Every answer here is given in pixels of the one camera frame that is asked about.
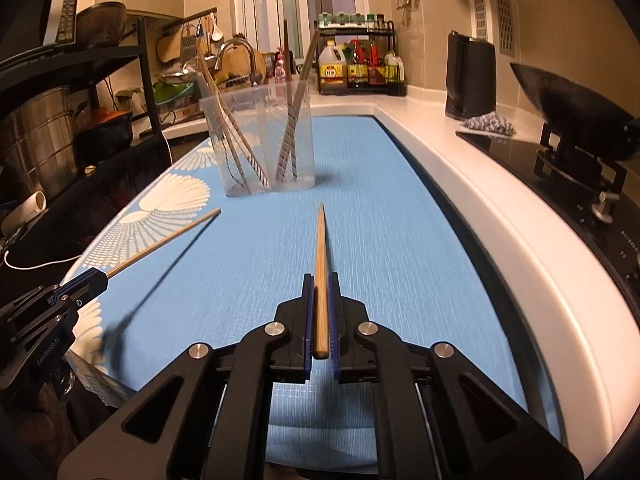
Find large steel pot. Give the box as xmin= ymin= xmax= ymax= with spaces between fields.
xmin=0 ymin=86 xmax=78 ymax=201

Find white framed window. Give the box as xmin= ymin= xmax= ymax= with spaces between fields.
xmin=240 ymin=0 xmax=386 ymax=61

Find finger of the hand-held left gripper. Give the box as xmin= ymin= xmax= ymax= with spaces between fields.
xmin=47 ymin=267 xmax=110 ymax=311

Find white microwave oven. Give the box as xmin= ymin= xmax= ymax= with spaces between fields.
xmin=40 ymin=0 xmax=82 ymax=48

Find green plastic basin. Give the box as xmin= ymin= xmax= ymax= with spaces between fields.
xmin=152 ymin=80 xmax=196 ymax=103

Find white wall vent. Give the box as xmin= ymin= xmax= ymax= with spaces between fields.
xmin=471 ymin=0 xmax=487 ymax=41
xmin=494 ymin=0 xmax=516 ymax=56

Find wooden chopstick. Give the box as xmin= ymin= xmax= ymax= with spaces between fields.
xmin=283 ymin=19 xmax=300 ymax=178
xmin=199 ymin=51 xmax=251 ymax=194
xmin=106 ymin=208 xmax=222 ymax=279
xmin=280 ymin=40 xmax=316 ymax=182
xmin=312 ymin=202 xmax=331 ymax=359
xmin=277 ymin=35 xmax=320 ymax=183
xmin=276 ymin=29 xmax=322 ymax=183

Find green oil bottle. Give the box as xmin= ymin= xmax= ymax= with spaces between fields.
xmin=385 ymin=52 xmax=405 ymax=86

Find chrome kitchen faucet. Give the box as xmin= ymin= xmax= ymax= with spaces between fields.
xmin=215 ymin=38 xmax=263 ymax=86

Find blue white printed cloth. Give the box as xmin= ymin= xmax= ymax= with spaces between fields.
xmin=60 ymin=115 xmax=563 ymax=466

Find white cable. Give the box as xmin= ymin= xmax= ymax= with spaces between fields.
xmin=2 ymin=132 xmax=173 ymax=271

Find dark metal colander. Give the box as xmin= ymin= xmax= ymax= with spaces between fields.
xmin=75 ymin=1 xmax=128 ymax=50

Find black metal shelf rack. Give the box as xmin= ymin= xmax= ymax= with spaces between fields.
xmin=0 ymin=7 xmax=218 ymax=241

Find clear plastic container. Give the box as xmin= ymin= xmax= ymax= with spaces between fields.
xmin=199 ymin=82 xmax=317 ymax=198

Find black electric kettle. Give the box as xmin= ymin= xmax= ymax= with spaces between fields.
xmin=445 ymin=30 xmax=497 ymax=121

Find dark sauce bottles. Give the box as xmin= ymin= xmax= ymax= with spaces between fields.
xmin=347 ymin=40 xmax=388 ymax=88

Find yellow cooking oil jug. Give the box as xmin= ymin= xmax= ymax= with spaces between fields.
xmin=318 ymin=45 xmax=348 ymax=93

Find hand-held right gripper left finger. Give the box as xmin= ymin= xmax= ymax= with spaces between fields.
xmin=57 ymin=274 xmax=317 ymax=480

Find red dish soap bottle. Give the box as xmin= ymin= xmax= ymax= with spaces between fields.
xmin=272 ymin=47 xmax=293 ymax=83

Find black gas stove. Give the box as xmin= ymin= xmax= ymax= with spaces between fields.
xmin=455 ymin=127 xmax=640 ymax=306

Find knitted dish cloth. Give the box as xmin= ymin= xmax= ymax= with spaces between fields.
xmin=460 ymin=114 xmax=517 ymax=136

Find metal stove knob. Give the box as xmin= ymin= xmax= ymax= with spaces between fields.
xmin=591 ymin=191 xmax=621 ymax=223

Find black wok stand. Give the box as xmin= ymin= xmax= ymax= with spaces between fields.
xmin=537 ymin=127 xmax=628 ymax=193

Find black wok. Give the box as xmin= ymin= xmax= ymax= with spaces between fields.
xmin=509 ymin=61 xmax=640 ymax=161

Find wooden cutting board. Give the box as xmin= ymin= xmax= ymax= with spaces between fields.
xmin=220 ymin=40 xmax=266 ymax=81

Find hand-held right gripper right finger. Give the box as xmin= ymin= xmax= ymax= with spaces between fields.
xmin=327 ymin=272 xmax=583 ymax=480

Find black spice rack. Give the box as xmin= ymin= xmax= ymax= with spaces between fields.
xmin=316 ymin=11 xmax=407 ymax=97

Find metal grater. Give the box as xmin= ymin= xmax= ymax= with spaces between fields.
xmin=180 ymin=27 xmax=198 ymax=63

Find black cooking pot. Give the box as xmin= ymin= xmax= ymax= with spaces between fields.
xmin=75 ymin=105 xmax=135 ymax=157

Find steel bowl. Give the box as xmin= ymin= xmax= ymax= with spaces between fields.
xmin=155 ymin=71 xmax=197 ymax=86

